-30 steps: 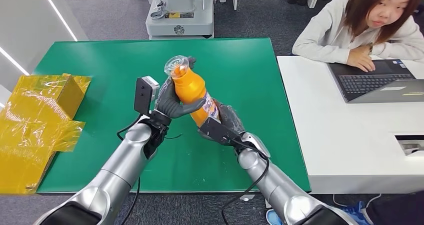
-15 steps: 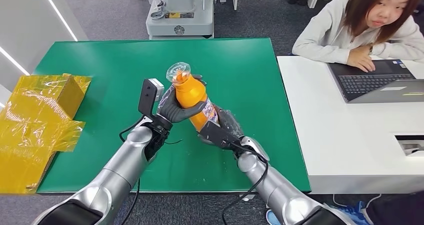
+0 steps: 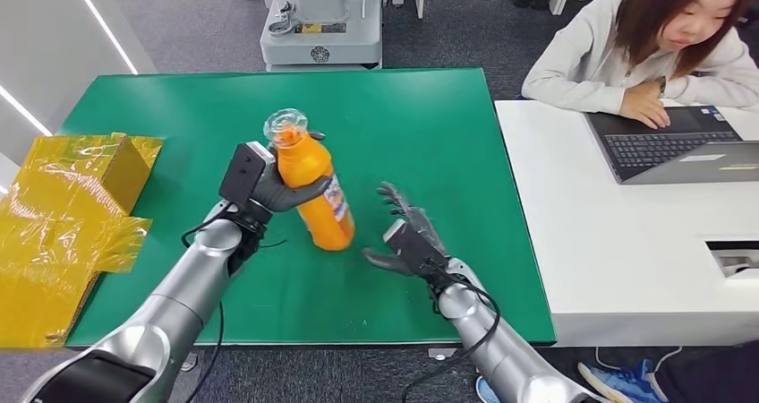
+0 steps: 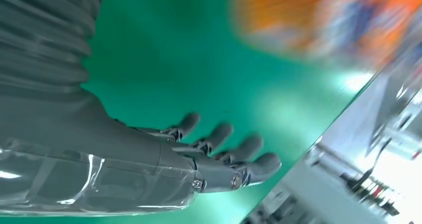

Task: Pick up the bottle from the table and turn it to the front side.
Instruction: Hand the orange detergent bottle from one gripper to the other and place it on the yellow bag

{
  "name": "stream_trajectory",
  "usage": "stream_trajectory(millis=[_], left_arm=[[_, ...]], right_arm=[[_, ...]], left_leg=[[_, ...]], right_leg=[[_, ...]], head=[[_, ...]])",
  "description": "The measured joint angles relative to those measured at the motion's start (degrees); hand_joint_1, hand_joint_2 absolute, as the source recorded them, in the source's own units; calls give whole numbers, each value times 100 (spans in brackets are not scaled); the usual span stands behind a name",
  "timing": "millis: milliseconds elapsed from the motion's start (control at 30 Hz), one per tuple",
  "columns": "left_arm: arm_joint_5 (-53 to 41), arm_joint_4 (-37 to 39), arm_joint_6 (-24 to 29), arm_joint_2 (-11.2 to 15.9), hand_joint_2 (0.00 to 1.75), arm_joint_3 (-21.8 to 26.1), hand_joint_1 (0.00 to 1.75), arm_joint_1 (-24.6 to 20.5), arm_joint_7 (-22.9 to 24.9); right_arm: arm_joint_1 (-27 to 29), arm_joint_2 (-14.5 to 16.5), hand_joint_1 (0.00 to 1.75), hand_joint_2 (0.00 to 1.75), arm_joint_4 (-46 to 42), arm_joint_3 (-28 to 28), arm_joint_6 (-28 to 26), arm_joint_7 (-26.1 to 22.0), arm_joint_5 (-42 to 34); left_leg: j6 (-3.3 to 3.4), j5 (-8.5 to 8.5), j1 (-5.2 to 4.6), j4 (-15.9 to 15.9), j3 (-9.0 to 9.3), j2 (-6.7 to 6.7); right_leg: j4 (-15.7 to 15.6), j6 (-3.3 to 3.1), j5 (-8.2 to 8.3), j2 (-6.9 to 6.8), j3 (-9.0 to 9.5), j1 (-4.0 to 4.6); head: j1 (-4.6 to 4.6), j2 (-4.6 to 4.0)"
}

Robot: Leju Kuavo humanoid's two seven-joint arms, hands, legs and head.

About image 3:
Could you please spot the grey laptop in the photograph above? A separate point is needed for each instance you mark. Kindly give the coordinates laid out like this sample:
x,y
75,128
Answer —
x,y
670,148

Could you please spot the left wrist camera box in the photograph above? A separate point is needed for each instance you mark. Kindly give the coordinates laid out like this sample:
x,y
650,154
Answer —
x,y
243,175

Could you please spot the person's right hand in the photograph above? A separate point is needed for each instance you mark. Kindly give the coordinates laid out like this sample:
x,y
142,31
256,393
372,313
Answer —
x,y
643,103

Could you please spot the person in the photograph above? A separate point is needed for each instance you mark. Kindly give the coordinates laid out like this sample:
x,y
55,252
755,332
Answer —
x,y
593,50

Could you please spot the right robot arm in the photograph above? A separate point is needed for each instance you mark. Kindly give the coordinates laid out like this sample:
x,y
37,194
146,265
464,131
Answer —
x,y
510,359

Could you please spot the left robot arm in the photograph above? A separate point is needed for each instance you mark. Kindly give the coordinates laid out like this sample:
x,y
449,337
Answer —
x,y
178,305

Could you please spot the white desk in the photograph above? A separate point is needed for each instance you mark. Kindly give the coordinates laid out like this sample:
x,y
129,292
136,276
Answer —
x,y
622,240

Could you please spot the yellow taped cardboard box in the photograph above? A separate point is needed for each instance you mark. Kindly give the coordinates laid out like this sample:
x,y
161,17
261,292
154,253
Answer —
x,y
53,228

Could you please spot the orange detergent bottle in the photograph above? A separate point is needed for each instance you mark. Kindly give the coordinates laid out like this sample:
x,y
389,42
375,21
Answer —
x,y
311,169

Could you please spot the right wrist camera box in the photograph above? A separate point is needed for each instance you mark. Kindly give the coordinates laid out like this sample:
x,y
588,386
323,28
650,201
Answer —
x,y
415,249

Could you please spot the white machine base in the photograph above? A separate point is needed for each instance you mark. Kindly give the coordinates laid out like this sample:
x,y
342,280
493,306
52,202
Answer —
x,y
323,32

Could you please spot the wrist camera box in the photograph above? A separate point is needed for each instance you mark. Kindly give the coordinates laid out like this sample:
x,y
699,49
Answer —
x,y
243,175
415,249

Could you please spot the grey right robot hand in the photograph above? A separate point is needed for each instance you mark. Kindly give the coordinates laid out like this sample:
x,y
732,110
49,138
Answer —
x,y
418,216

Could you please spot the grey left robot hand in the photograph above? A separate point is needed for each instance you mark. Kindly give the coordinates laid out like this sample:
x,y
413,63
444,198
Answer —
x,y
273,195

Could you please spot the blue shoe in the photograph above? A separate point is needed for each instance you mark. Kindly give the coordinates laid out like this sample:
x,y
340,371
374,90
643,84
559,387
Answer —
x,y
622,382
487,391

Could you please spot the green table mat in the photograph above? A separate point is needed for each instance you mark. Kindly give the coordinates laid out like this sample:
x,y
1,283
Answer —
x,y
403,133

